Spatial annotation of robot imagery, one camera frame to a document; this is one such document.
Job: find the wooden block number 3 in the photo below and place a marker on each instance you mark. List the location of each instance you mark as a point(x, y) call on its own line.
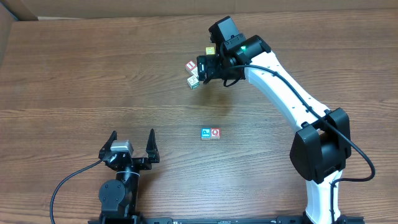
point(205, 133)

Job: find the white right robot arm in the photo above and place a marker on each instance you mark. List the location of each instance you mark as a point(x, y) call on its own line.
point(321, 144)

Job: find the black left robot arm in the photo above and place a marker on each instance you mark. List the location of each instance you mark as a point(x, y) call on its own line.
point(118, 196)

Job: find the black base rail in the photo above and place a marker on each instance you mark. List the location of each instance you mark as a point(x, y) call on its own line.
point(166, 220)

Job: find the wooden block green Z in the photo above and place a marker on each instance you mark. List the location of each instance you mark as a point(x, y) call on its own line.
point(193, 82)

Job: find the wooden block red Q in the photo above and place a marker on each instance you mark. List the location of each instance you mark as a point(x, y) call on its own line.
point(215, 133)

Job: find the wooden block yellow far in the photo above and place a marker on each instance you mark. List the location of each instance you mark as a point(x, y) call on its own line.
point(210, 50)

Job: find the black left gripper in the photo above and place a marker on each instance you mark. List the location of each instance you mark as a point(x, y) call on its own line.
point(134, 162)

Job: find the wooden block red I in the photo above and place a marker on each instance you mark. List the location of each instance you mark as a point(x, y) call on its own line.
point(190, 65)

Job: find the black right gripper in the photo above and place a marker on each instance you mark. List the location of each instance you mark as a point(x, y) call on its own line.
point(207, 69)

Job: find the wooden block green side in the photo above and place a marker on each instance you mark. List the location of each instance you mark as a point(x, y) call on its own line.
point(194, 72)

